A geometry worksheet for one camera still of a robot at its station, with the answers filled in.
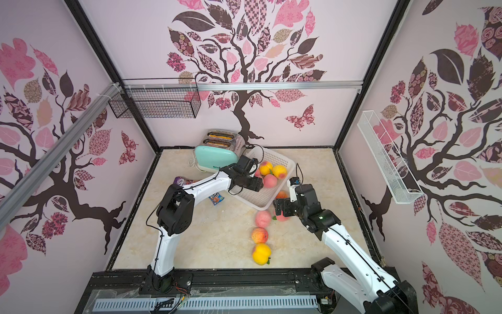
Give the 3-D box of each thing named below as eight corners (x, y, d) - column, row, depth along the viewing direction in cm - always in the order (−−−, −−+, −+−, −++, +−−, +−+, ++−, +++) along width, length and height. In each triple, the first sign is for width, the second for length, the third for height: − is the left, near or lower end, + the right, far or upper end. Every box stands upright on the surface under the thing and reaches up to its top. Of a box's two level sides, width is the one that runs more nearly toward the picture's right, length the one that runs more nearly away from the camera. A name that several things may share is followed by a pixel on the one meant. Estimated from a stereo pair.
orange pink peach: (257, 247, 84) (257, 243, 79) (250, 235, 87) (250, 230, 83) (269, 240, 86) (269, 236, 81) (261, 228, 89) (261, 223, 85)
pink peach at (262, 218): (253, 223, 91) (253, 215, 84) (261, 215, 93) (261, 207, 87) (262, 231, 88) (263, 224, 82) (270, 223, 91) (271, 215, 84)
